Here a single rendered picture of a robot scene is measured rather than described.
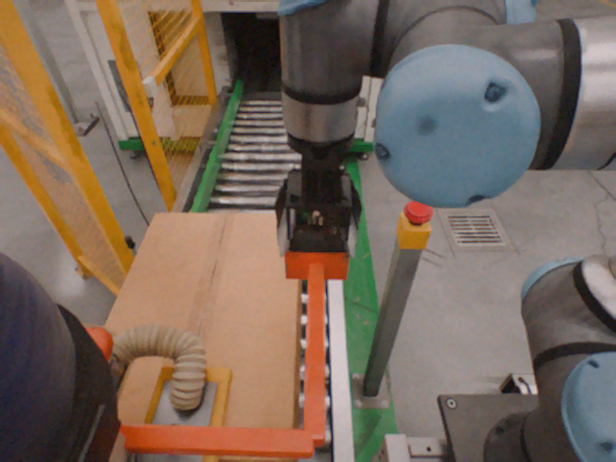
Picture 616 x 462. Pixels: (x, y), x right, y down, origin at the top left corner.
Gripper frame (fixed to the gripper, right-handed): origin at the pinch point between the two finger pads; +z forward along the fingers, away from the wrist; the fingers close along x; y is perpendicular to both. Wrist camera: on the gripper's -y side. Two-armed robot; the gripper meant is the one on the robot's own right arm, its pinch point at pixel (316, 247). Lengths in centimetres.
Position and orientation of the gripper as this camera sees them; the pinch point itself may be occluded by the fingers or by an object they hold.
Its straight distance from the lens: 54.3
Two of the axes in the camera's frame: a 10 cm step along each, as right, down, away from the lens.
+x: 10.0, 0.2, -0.2
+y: -0.3, 7.0, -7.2
